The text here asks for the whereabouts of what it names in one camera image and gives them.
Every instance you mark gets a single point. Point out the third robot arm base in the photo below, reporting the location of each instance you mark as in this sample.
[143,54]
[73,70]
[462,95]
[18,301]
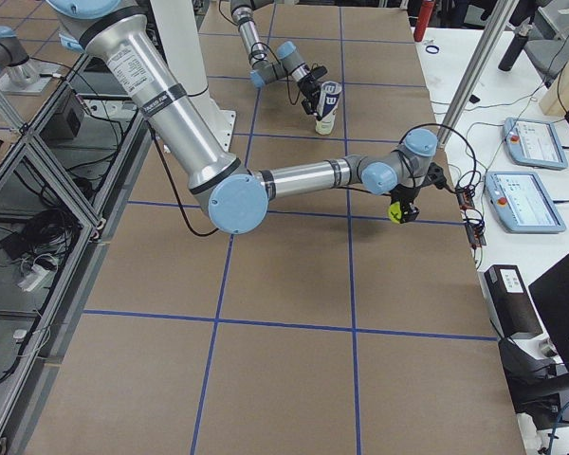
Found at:
[19,74]

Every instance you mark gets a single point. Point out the yellow tennis ball wilson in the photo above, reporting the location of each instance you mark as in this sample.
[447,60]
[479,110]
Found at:
[396,212]

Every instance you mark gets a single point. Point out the aluminium frame post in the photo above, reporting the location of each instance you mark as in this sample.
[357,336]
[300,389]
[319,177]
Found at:
[489,39]

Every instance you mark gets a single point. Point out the upper teach pendant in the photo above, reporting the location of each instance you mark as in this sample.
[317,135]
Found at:
[534,143]

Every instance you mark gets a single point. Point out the black box with label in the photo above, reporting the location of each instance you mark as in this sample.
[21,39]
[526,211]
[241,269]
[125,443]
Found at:
[513,308]

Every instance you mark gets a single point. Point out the black water bottle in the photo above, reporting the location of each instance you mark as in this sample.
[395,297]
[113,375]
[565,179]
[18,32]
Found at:
[515,48]

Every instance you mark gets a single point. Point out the white power strip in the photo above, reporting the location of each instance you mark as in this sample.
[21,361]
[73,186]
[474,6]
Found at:
[33,278]

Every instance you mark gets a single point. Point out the black monitor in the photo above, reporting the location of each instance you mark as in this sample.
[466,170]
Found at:
[550,294]

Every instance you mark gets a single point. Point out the teach pendant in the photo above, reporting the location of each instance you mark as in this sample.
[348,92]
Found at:
[522,204]
[534,143]

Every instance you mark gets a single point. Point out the lower teach pendant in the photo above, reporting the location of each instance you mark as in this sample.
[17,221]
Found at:
[522,204]

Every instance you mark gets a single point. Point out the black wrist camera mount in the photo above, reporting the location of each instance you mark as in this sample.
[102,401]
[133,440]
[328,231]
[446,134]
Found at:
[435,177]

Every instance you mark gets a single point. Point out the blue tennis ball can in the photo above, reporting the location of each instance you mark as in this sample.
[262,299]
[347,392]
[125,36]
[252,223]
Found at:
[327,106]

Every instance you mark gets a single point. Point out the small electronics board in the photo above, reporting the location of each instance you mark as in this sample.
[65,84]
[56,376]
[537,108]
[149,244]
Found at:
[465,196]

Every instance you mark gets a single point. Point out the red water bottle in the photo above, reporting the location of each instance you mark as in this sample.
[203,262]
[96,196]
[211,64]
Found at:
[423,20]

